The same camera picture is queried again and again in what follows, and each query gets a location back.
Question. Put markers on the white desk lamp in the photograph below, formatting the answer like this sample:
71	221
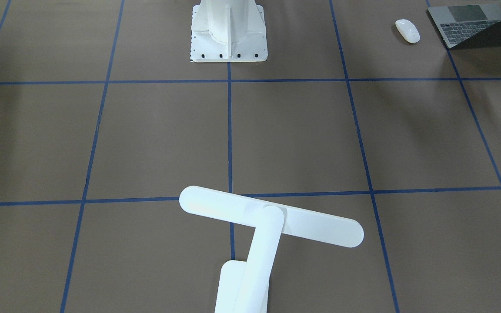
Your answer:
244	285

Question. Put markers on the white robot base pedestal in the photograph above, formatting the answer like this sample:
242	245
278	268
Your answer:
228	31

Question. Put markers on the brown paper table cover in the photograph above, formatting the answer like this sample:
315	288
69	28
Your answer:
104	120

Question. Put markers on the white computer mouse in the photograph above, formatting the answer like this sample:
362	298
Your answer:
408	31

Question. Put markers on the grey laptop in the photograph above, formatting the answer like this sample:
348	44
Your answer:
468	26

